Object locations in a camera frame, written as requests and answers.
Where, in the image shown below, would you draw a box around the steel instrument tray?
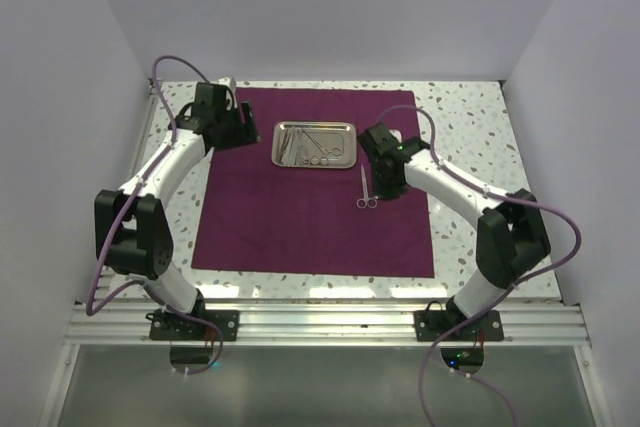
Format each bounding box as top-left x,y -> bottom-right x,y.
271,121 -> 358,170

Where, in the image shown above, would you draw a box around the small steel scissors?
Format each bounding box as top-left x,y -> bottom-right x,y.
356,164 -> 378,210

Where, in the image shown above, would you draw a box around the purple cloth wrap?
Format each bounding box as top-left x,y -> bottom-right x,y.
192,87 -> 434,278

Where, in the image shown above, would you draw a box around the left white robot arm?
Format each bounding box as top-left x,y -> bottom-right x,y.
94,78 -> 260,340

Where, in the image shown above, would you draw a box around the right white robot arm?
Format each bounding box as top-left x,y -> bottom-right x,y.
357,122 -> 551,340

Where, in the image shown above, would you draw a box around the steel tweezers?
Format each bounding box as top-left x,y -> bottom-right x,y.
277,129 -> 298,166

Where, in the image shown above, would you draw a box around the steel forceps with rings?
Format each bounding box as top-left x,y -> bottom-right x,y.
302,130 -> 342,157

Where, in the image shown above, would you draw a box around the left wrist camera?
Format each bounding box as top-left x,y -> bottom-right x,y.
218,77 -> 237,91

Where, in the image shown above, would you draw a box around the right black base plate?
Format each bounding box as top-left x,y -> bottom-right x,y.
413,305 -> 505,342

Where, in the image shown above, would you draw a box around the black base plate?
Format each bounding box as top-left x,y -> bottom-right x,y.
145,309 -> 240,342
413,305 -> 505,342

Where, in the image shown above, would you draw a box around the aluminium left side rail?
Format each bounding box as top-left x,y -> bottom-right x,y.
86,77 -> 156,305

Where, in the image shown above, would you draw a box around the aluminium rail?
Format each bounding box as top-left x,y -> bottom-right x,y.
63,299 -> 591,347
86,77 -> 156,305

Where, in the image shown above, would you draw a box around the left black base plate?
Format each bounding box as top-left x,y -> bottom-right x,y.
145,309 -> 240,342

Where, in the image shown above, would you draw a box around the aluminium front rail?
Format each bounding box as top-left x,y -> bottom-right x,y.
63,299 -> 591,347

